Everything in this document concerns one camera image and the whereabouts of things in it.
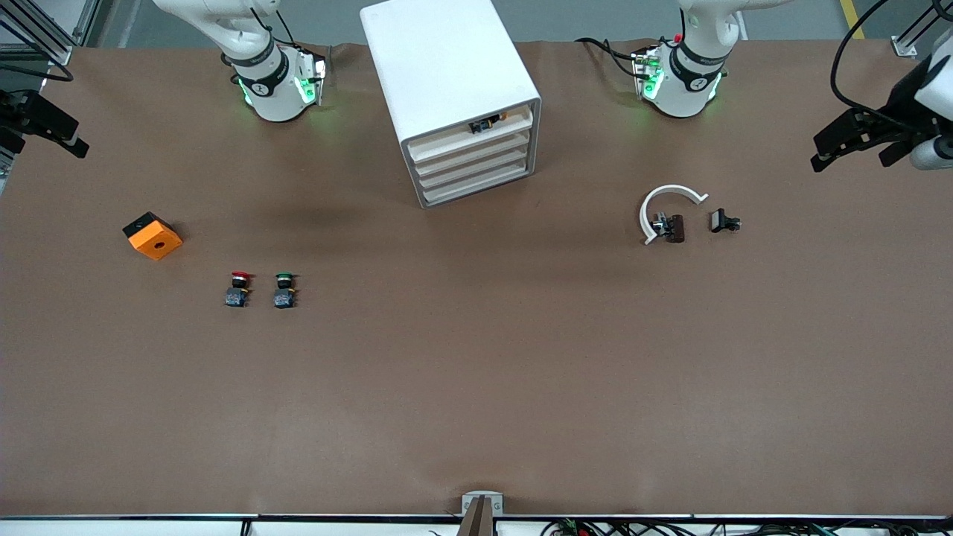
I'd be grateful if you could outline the red push button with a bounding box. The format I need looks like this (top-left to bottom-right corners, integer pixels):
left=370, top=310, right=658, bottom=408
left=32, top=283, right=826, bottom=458
left=224, top=270, right=253, bottom=309

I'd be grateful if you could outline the green push button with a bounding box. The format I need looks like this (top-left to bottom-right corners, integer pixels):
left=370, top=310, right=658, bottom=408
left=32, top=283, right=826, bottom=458
left=272, top=272, right=300, bottom=310

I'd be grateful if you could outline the white curved plastic clip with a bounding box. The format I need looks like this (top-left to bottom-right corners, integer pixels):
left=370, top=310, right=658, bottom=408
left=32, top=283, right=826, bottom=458
left=639, top=183, right=710, bottom=247

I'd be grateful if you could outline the dark brown small connector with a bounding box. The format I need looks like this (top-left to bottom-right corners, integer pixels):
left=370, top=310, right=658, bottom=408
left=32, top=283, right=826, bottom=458
left=653, top=212, right=686, bottom=244

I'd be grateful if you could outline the brown table mat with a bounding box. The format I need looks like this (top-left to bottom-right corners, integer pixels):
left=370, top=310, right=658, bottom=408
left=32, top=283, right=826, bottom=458
left=0, top=41, right=953, bottom=519

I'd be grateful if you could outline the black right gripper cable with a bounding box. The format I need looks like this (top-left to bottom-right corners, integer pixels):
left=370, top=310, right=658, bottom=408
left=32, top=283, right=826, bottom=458
left=0, top=63, right=74, bottom=83

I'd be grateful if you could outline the aluminium frame profile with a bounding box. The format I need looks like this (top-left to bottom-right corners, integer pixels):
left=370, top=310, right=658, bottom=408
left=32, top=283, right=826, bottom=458
left=0, top=0, right=102, bottom=66
left=891, top=0, right=953, bottom=58

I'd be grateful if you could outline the orange button enclosure box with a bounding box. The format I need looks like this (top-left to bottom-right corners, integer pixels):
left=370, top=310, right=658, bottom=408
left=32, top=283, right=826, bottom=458
left=122, top=211, right=184, bottom=262

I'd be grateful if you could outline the black arm base cable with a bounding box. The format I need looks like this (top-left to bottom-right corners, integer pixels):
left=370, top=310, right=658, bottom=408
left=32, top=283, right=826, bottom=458
left=248, top=6, right=300, bottom=51
left=574, top=36, right=643, bottom=77

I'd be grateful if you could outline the white table edge rail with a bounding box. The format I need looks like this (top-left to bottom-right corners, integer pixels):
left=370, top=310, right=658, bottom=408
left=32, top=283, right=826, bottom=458
left=0, top=513, right=953, bottom=536

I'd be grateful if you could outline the tangled cable bundle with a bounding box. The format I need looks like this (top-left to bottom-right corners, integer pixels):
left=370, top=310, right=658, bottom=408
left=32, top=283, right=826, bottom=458
left=542, top=518, right=953, bottom=536

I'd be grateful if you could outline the grey metal bracket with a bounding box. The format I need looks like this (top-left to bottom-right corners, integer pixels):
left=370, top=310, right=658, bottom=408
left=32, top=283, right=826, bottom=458
left=457, top=491, right=505, bottom=536

